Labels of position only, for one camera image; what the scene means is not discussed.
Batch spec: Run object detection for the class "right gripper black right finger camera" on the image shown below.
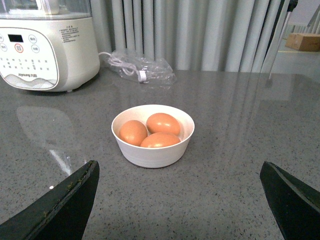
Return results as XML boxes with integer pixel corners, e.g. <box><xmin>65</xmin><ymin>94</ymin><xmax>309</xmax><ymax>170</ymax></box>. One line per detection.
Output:
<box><xmin>259</xmin><ymin>161</ymin><xmax>320</xmax><ymax>240</ymax></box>

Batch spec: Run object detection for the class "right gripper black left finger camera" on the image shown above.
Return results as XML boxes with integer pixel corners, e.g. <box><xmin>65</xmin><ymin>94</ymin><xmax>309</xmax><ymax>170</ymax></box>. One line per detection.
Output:
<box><xmin>0</xmin><ymin>160</ymin><xmax>100</xmax><ymax>240</ymax></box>

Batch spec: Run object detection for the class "brown egg in bowl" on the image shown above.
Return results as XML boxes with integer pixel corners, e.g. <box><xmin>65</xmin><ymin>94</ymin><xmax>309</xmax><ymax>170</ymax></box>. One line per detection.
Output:
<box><xmin>118</xmin><ymin>120</ymin><xmax>148</xmax><ymax>147</ymax></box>
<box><xmin>140</xmin><ymin>132</ymin><xmax>181</xmax><ymax>148</ymax></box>
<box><xmin>146</xmin><ymin>112</ymin><xmax>181</xmax><ymax>136</ymax></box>

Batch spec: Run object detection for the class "cardboard box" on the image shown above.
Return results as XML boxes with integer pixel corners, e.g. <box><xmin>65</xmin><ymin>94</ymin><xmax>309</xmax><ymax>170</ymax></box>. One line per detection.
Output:
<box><xmin>285</xmin><ymin>33</ymin><xmax>320</xmax><ymax>52</ymax></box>

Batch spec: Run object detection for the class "white round bowl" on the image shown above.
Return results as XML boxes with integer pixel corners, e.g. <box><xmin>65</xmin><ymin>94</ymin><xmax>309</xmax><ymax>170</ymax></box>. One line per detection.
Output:
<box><xmin>111</xmin><ymin>104</ymin><xmax>195</xmax><ymax>169</ymax></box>

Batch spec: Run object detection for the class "clear plastic bag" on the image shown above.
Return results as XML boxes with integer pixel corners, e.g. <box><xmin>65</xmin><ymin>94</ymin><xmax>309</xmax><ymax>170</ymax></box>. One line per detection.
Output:
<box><xmin>98</xmin><ymin>48</ymin><xmax>177</xmax><ymax>86</ymax></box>

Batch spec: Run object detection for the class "white Joyoung cooking appliance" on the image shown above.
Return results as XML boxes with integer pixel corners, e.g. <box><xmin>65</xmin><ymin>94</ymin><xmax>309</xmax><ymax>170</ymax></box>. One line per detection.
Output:
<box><xmin>0</xmin><ymin>0</ymin><xmax>100</xmax><ymax>92</ymax></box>

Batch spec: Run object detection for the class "metal tripod stand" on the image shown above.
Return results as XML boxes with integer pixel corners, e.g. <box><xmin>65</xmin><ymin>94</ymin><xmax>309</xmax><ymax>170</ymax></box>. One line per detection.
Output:
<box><xmin>268</xmin><ymin>0</ymin><xmax>320</xmax><ymax>80</ymax></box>

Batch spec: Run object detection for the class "white power cable with plug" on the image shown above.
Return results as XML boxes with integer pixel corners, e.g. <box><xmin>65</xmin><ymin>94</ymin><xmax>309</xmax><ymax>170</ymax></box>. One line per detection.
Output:
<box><xmin>98</xmin><ymin>51</ymin><xmax>148</xmax><ymax>83</ymax></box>

